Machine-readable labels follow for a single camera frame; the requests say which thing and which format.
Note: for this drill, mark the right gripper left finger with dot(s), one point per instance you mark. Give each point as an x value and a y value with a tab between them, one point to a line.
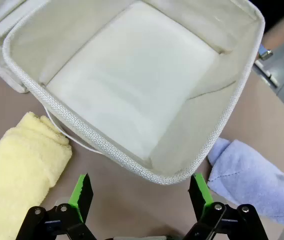
82	200

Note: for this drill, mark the yellow towel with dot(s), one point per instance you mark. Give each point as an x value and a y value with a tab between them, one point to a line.
14	170

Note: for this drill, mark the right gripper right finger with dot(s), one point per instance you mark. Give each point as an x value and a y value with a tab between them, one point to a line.
202	197

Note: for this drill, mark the metal table clamp bracket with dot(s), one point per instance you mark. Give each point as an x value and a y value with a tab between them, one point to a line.
265	53

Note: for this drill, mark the lavender towel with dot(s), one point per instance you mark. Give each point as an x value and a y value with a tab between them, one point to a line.
252	180

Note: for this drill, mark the white folded towel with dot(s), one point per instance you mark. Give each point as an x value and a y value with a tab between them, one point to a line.
132	87

